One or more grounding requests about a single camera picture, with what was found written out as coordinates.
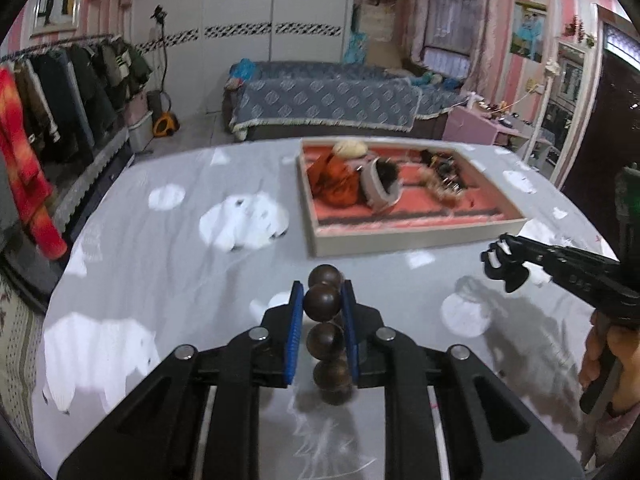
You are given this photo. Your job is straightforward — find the turquoise cloth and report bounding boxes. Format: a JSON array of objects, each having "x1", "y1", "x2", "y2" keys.
[{"x1": 344, "y1": 31, "x2": 372, "y2": 64}]

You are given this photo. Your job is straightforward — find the blue bag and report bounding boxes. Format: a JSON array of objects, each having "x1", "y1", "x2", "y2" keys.
[{"x1": 232, "y1": 58, "x2": 262, "y2": 82}]

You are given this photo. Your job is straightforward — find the garment steamer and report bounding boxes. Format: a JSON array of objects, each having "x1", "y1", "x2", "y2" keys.
[{"x1": 149, "y1": 5, "x2": 182, "y2": 139}]

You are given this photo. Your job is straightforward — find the grey printed bedsheet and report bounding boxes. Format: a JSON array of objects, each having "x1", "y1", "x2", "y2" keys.
[{"x1": 32, "y1": 132, "x2": 626, "y2": 480}]

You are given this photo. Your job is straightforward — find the person's right hand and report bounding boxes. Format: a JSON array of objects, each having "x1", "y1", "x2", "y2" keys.
[{"x1": 579, "y1": 311, "x2": 640, "y2": 417}]

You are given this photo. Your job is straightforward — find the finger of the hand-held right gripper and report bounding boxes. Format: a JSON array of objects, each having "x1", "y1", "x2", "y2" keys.
[{"x1": 497, "y1": 232, "x2": 556, "y2": 272}]

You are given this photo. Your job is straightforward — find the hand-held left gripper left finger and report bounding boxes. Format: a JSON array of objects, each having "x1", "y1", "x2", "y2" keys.
[{"x1": 56, "y1": 281, "x2": 306, "y2": 480}]

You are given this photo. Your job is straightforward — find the lace trimmed cloth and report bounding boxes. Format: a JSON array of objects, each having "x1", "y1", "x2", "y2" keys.
[{"x1": 52, "y1": 125, "x2": 135, "y2": 234}]

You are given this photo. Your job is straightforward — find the window with lace curtain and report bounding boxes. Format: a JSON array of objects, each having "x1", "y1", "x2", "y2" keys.
[{"x1": 422, "y1": 0, "x2": 482, "y2": 74}]

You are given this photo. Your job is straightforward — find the pink curtain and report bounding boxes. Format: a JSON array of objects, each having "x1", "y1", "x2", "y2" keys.
[{"x1": 470, "y1": 0, "x2": 518, "y2": 96}]

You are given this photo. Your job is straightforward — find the row of hanging clothes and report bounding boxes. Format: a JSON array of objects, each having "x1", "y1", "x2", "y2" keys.
[{"x1": 0, "y1": 35, "x2": 154, "y2": 261}]

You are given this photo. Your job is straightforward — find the orange fabric scrunchie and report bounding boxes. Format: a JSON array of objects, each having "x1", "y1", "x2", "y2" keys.
[{"x1": 306, "y1": 152, "x2": 362, "y2": 207}]

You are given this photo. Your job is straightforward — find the white framed mirror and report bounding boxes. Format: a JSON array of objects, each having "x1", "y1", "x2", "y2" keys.
[{"x1": 537, "y1": 42, "x2": 602, "y2": 182}]

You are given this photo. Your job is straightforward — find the red artificial flowers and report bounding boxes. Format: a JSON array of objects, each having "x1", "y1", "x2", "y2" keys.
[{"x1": 562, "y1": 14, "x2": 599, "y2": 49}]

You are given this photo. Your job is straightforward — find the jewelry tray with red lining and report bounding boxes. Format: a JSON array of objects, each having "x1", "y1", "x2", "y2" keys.
[{"x1": 297, "y1": 137, "x2": 529, "y2": 259}]

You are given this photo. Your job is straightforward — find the white wardrobe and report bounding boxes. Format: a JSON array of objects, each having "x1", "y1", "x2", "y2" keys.
[{"x1": 120, "y1": 0, "x2": 357, "y2": 117}]

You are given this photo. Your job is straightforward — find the black scrunchie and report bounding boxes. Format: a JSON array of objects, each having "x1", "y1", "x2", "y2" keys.
[{"x1": 421, "y1": 149, "x2": 473, "y2": 187}]

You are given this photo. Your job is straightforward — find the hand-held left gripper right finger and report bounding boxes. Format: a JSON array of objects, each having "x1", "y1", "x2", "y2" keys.
[{"x1": 341, "y1": 279, "x2": 586, "y2": 480}]

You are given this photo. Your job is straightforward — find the black hair claw clip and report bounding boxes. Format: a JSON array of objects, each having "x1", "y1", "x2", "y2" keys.
[{"x1": 480, "y1": 237, "x2": 530, "y2": 294}]

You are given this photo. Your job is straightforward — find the wall poster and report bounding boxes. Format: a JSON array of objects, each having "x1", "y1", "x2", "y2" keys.
[{"x1": 509, "y1": 0, "x2": 549, "y2": 64}]

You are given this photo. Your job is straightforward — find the patterned beige rug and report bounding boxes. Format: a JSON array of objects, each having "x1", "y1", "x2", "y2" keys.
[{"x1": 0, "y1": 270, "x2": 49, "y2": 461}]

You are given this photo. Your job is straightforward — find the beige plush hair clip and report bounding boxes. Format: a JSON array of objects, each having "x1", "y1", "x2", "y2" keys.
[{"x1": 332, "y1": 140, "x2": 369, "y2": 159}]

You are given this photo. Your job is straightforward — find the brown wooden bead bracelet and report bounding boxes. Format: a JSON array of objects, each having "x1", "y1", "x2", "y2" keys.
[{"x1": 304, "y1": 264, "x2": 358, "y2": 406}]

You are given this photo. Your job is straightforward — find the sofa with blue cover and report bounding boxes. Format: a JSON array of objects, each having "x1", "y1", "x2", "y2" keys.
[{"x1": 222, "y1": 58, "x2": 469, "y2": 142}]

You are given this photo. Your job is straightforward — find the clothes rail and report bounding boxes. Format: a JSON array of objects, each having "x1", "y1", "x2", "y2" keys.
[{"x1": 0, "y1": 34, "x2": 124, "y2": 65}]

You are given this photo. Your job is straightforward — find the cream scrunchie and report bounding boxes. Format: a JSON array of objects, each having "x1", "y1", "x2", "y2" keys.
[{"x1": 425, "y1": 176, "x2": 469, "y2": 206}]

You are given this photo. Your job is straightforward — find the pink side table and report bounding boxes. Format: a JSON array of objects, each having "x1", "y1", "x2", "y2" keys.
[{"x1": 442, "y1": 102, "x2": 542, "y2": 155}]

